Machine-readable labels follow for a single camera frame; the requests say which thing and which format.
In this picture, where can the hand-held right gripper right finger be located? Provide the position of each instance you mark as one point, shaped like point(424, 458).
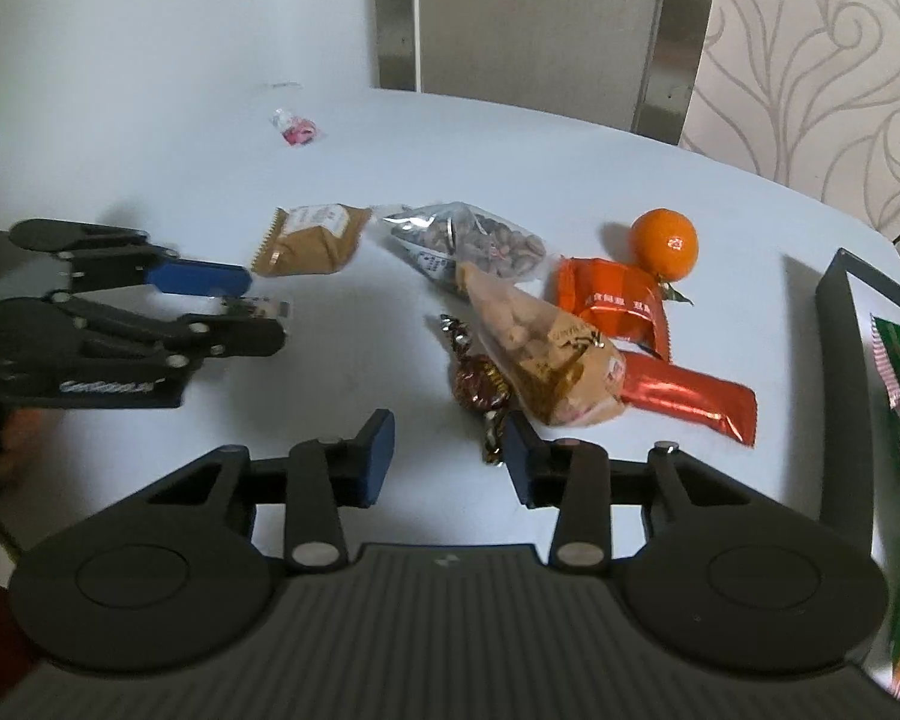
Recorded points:
point(521, 461)

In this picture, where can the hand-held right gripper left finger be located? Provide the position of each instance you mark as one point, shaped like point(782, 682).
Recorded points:
point(375, 457)

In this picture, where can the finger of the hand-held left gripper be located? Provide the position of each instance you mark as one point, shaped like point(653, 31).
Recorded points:
point(195, 277)
point(255, 337)

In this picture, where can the brown foil candy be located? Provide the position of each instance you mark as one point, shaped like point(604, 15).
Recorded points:
point(476, 382)

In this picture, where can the beige bag of peanuts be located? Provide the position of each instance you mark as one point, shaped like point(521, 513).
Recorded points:
point(547, 360)

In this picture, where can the brown snack packet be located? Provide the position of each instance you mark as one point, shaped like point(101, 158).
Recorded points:
point(311, 240)

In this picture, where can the long orange snack bar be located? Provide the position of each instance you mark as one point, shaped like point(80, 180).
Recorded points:
point(690, 397)

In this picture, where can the clear bag of nuts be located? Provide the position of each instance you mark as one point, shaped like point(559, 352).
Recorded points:
point(465, 236)

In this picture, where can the black storage bin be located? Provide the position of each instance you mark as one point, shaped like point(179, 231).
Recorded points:
point(840, 390)

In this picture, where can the pink wrapped candy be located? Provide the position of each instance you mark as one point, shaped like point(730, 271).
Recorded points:
point(297, 129)

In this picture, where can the orange square snack packet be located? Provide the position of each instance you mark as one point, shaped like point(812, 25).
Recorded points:
point(607, 296)

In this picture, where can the tangerine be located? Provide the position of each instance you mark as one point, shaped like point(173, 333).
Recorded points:
point(664, 240)

